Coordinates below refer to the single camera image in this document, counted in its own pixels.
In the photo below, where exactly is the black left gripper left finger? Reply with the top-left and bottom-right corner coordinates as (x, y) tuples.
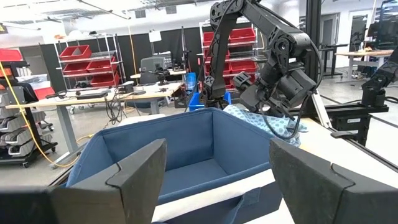
(49, 138), (167, 224)

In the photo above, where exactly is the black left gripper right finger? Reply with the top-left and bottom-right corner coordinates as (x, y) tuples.
(269, 138), (398, 224)

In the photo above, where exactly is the navy white striped fabric basket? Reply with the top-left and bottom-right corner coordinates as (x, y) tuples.
(63, 107), (284, 224)

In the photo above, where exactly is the red plastic bin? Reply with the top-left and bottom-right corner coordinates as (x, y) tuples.
(62, 62), (90, 76)
(86, 57), (118, 73)
(0, 48), (24, 62)
(202, 30), (216, 47)
(229, 60), (259, 75)
(228, 27), (257, 44)
(58, 44), (93, 61)
(90, 73), (121, 88)

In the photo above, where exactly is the blue plastic bin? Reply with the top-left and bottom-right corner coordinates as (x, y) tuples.
(188, 91), (233, 112)

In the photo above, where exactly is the teal patterned cloth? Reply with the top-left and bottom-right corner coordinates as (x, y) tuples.
(223, 104), (309, 147)

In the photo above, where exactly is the black labelled box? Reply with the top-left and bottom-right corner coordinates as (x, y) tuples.
(334, 114), (368, 146)

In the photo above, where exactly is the distant wooden desk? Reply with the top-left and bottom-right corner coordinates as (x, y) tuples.
(335, 49), (395, 82)

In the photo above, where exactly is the blue water jug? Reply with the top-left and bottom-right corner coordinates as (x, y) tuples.
(185, 72), (198, 91)

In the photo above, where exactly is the wooden desk with grey legs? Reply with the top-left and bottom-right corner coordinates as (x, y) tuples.
(5, 81), (185, 169)

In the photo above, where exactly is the black cart with grey bins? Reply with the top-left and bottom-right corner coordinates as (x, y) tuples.
(0, 77), (59, 169)

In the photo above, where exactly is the grey office chair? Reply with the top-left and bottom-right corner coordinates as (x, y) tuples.
(139, 56), (169, 85)

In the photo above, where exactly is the white paper sign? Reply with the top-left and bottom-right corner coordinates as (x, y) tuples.
(148, 30), (163, 44)

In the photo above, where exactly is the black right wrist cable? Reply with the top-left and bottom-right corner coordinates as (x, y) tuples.
(260, 93), (313, 140)

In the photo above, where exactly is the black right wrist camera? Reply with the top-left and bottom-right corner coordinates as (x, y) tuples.
(232, 72), (253, 91)

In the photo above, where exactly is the black aluminium frame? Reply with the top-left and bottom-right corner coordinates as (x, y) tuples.
(289, 0), (398, 174)

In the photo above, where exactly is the metal wire shelf rack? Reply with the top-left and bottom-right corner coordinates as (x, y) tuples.
(198, 20), (267, 94)
(53, 32), (127, 91)

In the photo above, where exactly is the yellow cable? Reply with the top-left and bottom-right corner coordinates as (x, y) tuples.
(0, 60), (94, 169)

